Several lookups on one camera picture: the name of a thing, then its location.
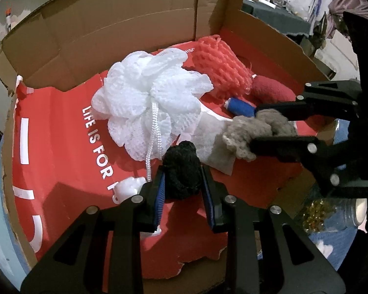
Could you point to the clear jar gold beads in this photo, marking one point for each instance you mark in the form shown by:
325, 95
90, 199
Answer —
333, 214

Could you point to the white paper sachet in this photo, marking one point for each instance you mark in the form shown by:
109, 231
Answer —
206, 135

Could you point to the blue towel blanket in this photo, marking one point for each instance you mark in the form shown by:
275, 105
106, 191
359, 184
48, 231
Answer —
346, 254

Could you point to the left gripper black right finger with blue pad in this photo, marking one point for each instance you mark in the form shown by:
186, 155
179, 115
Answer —
266, 251

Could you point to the white tissue wad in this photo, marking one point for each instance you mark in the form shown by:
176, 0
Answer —
149, 196

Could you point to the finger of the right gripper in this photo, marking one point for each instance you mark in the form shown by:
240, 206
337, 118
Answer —
339, 170
331, 99

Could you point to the white mesh bath loofah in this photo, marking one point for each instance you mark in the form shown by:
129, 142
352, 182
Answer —
149, 100

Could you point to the black pompom ball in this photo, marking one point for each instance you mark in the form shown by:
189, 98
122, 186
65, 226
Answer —
182, 169

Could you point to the red mesh loofah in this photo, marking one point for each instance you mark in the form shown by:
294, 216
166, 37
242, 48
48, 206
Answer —
229, 76

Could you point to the dark cloth side table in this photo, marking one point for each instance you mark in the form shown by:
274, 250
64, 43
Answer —
279, 19

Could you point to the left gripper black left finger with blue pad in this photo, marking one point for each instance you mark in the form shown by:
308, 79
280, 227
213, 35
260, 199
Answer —
99, 246

